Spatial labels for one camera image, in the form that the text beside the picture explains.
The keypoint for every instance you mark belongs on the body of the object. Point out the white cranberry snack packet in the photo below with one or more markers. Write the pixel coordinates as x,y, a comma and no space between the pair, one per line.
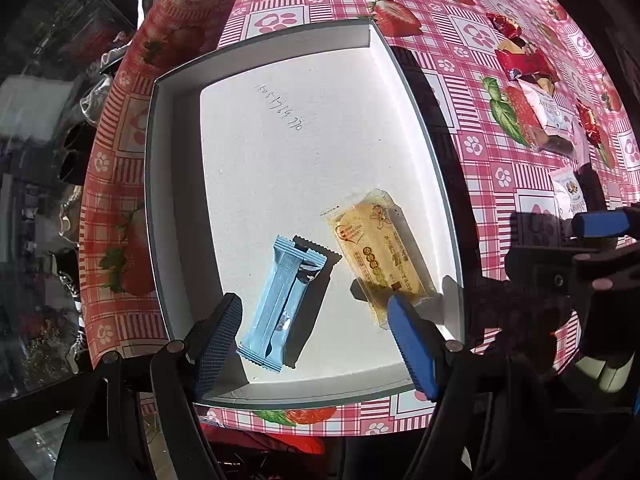
568,193

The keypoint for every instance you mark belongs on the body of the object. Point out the light blue wafer packet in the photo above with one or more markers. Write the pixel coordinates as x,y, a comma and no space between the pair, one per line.
293,268

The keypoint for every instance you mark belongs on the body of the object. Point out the yellow cake snack packet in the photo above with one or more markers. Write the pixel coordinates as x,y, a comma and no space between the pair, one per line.
374,237

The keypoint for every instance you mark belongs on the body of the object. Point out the gold candy packet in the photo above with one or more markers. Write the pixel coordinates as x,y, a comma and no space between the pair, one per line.
510,46

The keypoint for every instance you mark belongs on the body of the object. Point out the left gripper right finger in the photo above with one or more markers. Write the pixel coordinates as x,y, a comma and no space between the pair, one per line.
420,344

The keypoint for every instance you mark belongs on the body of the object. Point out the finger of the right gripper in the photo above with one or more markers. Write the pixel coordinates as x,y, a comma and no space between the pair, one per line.
600,224

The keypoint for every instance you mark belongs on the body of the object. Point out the red long candy packet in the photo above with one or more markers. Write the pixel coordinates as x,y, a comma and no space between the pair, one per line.
518,65

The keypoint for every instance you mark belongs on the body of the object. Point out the red twisted candy packet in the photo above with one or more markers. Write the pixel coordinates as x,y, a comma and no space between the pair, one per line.
508,27

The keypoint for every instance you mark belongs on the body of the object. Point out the white shallow box tray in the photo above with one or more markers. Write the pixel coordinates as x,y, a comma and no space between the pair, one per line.
260,140

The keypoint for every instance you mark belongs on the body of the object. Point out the red triangular snack packet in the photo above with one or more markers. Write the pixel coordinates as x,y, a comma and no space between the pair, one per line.
593,131

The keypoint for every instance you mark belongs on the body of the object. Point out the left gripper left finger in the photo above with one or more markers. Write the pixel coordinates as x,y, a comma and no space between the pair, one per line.
209,342

